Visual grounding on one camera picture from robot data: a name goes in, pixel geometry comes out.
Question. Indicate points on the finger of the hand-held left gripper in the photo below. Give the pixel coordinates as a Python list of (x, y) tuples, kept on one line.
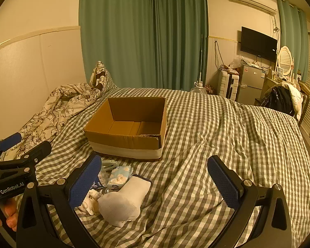
[(10, 141), (38, 150)]

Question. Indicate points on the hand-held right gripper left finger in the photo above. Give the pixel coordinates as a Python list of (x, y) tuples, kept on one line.
[(85, 183)]

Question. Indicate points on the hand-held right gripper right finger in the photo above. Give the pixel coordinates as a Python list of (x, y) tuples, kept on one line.
[(223, 183)]

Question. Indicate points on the white tube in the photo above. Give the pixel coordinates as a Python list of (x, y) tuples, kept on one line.
[(90, 201)]

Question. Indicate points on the small clear plastic packet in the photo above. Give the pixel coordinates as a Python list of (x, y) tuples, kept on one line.
[(103, 177)]

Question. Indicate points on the brown cardboard box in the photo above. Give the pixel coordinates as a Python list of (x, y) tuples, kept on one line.
[(124, 139)]

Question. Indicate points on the person's left hand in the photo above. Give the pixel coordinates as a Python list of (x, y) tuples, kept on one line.
[(8, 213)]

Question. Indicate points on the floral quilt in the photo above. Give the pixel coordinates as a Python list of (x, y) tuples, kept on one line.
[(54, 108)]

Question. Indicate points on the checkered bed sheet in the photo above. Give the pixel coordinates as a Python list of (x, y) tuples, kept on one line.
[(209, 134)]

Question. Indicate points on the clear water jug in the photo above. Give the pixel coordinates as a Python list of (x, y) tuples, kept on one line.
[(199, 90)]

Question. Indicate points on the floral checkered pillow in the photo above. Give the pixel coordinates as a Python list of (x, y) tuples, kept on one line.
[(99, 75)]

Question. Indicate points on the white suitcase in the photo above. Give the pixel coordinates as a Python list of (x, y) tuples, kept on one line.
[(223, 84)]

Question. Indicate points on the silver small fridge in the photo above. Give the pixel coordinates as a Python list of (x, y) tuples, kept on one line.
[(250, 85)]

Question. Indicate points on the beige dressing table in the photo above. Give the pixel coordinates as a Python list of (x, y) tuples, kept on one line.
[(270, 81)]

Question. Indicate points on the white garment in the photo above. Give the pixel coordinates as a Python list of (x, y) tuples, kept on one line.
[(297, 98)]

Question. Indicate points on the wooden chair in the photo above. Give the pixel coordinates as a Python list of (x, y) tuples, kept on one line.
[(305, 95)]

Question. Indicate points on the clear plastic bag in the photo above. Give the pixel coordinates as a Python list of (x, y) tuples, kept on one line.
[(236, 62)]

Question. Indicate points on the white pole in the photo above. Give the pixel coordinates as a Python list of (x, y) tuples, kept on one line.
[(201, 56)]

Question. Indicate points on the white oval mirror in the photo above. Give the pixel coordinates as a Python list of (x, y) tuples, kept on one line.
[(285, 58)]

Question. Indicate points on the wide green curtain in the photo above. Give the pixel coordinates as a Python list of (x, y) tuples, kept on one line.
[(144, 31)]

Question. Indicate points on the narrow green curtain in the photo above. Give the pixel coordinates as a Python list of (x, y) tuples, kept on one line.
[(292, 31)]

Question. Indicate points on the white air conditioner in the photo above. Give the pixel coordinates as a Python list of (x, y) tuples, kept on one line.
[(253, 0)]

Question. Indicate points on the black wall television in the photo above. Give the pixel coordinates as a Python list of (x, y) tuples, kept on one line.
[(258, 44)]

